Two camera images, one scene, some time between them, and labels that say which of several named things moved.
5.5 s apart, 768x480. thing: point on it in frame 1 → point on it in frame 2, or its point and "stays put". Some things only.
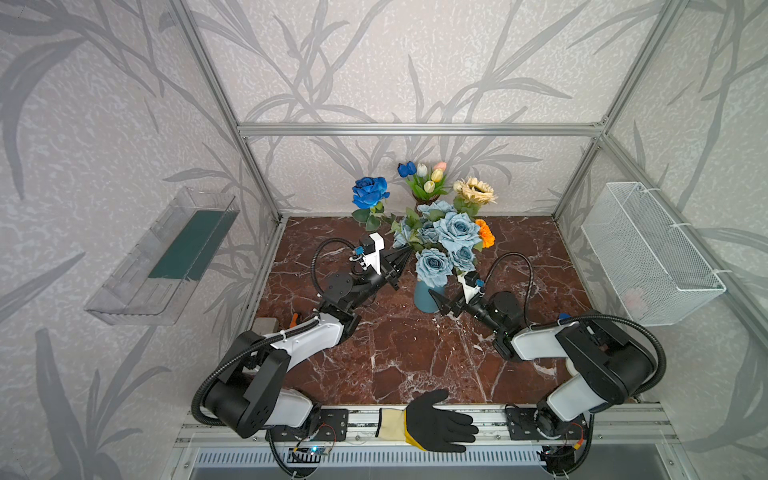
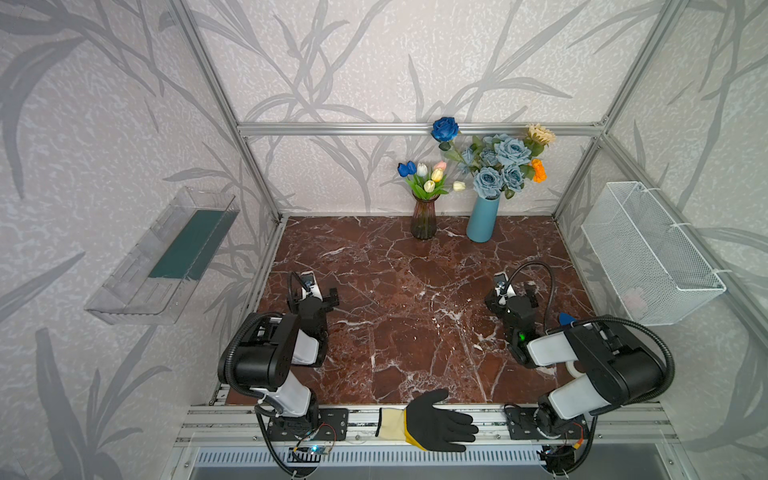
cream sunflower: x=472 y=195 → x=538 y=137
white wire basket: x=656 y=270 stays put
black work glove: x=429 y=429 stays put
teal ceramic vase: x=423 y=299 → x=482 y=220
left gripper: x=383 y=272 → x=315 y=305
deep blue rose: x=369 y=192 → x=445 y=130
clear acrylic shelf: x=159 y=276 stays put
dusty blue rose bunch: x=444 y=239 → x=499 y=164
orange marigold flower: x=485 y=233 → x=540 y=174
